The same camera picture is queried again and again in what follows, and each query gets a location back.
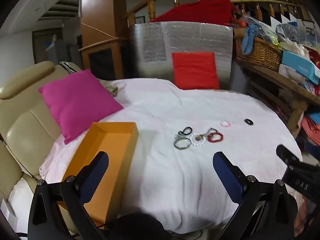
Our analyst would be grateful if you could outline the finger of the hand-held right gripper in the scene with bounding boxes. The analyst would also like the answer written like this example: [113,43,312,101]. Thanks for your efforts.
[282,165,320,202]
[276,144,320,172]

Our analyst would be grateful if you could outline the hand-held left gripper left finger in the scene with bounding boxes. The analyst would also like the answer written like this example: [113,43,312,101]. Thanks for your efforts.
[27,151,110,240]

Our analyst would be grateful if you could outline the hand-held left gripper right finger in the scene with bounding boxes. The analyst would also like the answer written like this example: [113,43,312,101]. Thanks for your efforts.
[212,151,298,240]

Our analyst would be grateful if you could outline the red bead bracelet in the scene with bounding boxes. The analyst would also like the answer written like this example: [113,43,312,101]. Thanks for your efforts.
[207,132,224,143]

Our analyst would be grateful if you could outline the orange cardboard box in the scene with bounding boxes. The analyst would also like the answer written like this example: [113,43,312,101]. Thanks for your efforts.
[57,122,139,227]

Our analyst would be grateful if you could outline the white bead bracelet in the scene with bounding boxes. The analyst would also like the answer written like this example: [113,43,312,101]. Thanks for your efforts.
[190,133,208,147]

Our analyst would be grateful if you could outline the bronze keychain pendant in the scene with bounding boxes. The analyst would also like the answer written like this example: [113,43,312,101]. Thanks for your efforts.
[196,128,218,142]

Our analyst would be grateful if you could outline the silver bangle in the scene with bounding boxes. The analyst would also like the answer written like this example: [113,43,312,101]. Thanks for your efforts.
[174,137,192,150]

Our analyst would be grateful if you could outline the wooden shelf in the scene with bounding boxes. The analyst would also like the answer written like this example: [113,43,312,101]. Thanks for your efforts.
[235,57,320,138]

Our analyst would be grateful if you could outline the pale pink blanket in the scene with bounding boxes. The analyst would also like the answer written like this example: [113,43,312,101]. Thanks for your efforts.
[39,77,303,234]

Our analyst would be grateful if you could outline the magenta pillow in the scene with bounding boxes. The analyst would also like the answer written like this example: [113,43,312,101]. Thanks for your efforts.
[39,69,124,145]

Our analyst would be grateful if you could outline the beige leather sofa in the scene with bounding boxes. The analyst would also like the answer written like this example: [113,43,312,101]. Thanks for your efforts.
[0,60,83,230]

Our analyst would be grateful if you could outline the light blue box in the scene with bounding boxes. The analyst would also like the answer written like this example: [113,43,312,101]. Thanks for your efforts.
[281,50,320,85]

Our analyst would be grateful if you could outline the patterned beige cloth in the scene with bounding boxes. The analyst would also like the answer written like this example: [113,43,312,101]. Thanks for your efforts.
[105,85,119,97]

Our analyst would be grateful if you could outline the small white box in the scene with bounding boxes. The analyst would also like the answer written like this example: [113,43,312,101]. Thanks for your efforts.
[0,199,18,230]

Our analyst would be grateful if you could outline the wicker basket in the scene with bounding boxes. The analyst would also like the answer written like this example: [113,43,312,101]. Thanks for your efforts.
[235,35,283,72]

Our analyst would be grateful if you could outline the red pillow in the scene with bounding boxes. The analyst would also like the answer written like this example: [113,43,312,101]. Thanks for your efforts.
[171,52,220,90]

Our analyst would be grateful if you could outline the blue cloth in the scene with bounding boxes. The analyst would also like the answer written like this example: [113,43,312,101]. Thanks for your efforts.
[241,24,260,55]

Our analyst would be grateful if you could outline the silver foil sheet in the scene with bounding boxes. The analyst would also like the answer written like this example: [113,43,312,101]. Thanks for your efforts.
[129,21,234,90]

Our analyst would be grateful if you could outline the wooden stair railing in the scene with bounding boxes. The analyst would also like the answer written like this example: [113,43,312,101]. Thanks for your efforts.
[125,0,308,30]

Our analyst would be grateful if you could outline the wooden cabinet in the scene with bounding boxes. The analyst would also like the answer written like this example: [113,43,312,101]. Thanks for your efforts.
[79,0,130,80]

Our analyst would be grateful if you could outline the red cloth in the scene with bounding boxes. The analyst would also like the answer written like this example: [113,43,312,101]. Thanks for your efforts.
[150,0,237,25]

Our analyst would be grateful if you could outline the black hair tie with glass beads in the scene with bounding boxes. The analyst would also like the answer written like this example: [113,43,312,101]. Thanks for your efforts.
[175,127,192,139]

